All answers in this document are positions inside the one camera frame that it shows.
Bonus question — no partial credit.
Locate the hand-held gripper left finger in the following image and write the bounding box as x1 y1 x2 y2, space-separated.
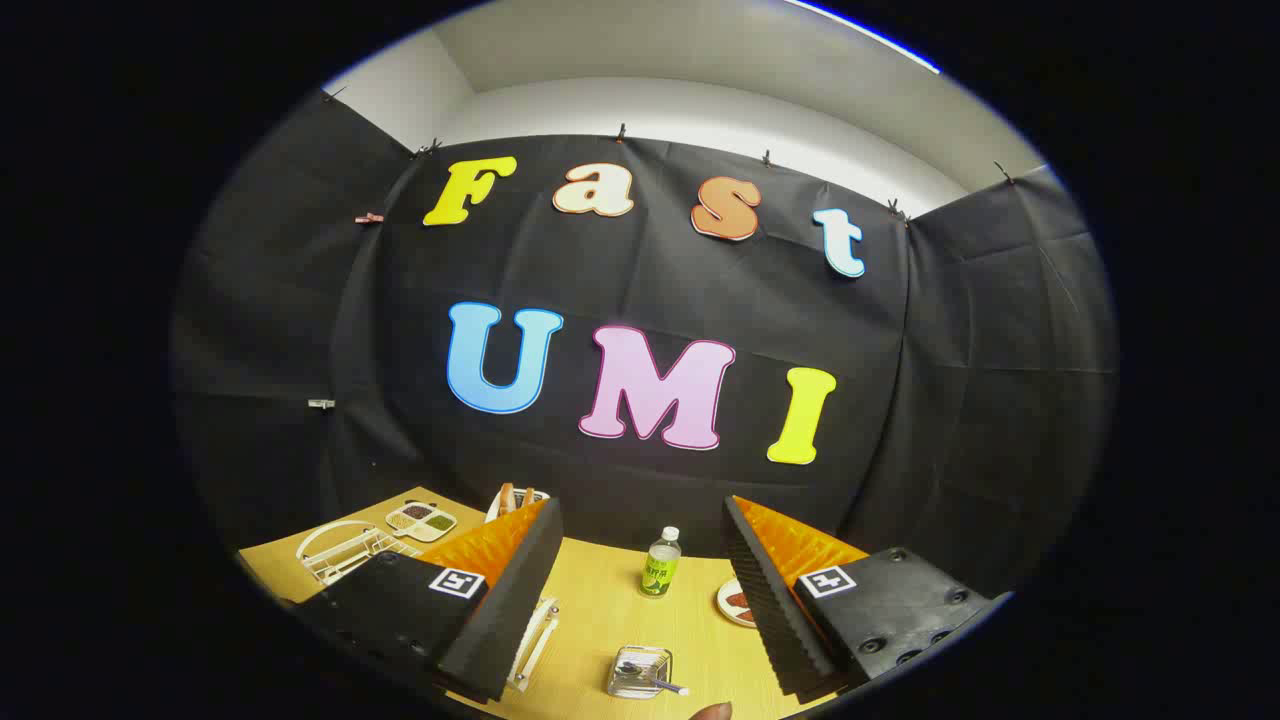
298 498 564 704

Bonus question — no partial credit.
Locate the metal spoon checkered handle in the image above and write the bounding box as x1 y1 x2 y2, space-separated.
616 660 692 696

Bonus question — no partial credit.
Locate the cream toaster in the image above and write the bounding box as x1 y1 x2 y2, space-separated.
486 484 552 523

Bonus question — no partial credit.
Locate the green label drink bottle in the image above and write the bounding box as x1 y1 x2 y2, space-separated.
640 527 683 599

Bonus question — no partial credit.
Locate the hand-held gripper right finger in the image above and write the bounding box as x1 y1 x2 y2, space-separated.
721 495 1003 700

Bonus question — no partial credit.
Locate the divided snack tray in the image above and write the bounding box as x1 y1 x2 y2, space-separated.
385 500 459 544

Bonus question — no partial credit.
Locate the small white plate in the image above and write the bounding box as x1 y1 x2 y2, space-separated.
716 578 761 629

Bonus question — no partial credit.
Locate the silver wire basket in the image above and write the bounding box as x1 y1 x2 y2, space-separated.
606 645 674 700

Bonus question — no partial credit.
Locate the white wire dish rack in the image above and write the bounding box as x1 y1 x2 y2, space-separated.
295 520 561 694

